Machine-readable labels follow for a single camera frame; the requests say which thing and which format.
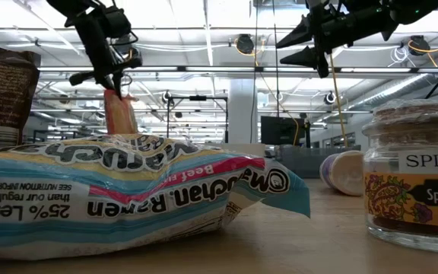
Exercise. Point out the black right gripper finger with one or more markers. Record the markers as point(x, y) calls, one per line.
point(304, 58)
point(302, 32)

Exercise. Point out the orange ramen pack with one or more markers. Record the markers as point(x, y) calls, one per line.
point(120, 114)

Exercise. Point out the brown food packet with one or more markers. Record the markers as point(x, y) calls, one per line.
point(6, 99)

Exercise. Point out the blue pink ramen pack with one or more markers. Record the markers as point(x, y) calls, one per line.
point(127, 198)

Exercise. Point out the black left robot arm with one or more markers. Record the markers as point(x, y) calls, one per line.
point(70, 5)

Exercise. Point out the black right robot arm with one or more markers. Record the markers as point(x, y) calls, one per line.
point(413, 9)

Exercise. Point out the black monitor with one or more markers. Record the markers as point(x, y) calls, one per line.
point(280, 131)

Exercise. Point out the white column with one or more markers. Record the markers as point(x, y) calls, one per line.
point(241, 114)

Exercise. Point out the grey plastic bin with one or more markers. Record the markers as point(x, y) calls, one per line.
point(302, 163)

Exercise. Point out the white plastic tray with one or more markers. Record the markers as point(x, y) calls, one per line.
point(242, 149)

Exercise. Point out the purple label spice bottle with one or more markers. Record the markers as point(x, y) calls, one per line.
point(342, 173)

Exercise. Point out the cork-lid glass spice jar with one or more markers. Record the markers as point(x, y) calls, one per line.
point(413, 198)

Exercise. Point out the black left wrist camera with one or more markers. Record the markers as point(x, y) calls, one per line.
point(116, 23)

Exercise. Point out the black frame stand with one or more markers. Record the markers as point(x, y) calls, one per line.
point(197, 98)

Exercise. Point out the silver ventilation duct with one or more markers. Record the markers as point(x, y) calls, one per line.
point(413, 89)

